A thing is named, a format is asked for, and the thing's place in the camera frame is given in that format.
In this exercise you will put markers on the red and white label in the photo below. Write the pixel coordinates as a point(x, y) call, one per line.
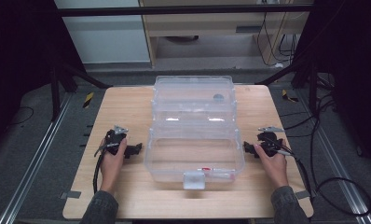
point(217, 174)

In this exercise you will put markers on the black metal stand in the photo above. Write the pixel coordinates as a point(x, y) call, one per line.
point(313, 90)
point(55, 93)

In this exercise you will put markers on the black curtain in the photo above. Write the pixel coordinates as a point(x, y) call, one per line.
point(19, 56)
point(354, 77)

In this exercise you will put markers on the grey tape piece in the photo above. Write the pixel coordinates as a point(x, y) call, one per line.
point(303, 194)
point(70, 194)

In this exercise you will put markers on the light wooden desk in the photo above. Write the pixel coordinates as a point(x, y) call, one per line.
point(205, 23)

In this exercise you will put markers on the black horizontal bar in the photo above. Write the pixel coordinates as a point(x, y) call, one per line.
point(174, 11)

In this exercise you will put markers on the white cabinet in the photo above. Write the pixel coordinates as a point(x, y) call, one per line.
point(106, 37)

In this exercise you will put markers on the grey round sticker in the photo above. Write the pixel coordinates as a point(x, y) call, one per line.
point(218, 97)

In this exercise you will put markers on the yellow black striped tape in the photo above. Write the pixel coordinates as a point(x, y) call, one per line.
point(88, 100)
point(288, 96)

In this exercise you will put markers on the metal floor rail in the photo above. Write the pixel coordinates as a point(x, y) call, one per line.
point(34, 158)
point(339, 171)

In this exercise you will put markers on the person's right hand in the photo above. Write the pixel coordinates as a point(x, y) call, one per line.
point(275, 169)

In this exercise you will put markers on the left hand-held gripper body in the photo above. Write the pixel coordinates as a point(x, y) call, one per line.
point(113, 138)

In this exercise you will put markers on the clear plastic storage box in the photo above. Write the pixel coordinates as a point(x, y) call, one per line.
point(193, 140)

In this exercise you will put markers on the person's left hand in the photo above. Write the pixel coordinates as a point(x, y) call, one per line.
point(111, 168)

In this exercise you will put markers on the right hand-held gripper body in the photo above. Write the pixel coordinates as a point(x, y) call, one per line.
point(270, 141)

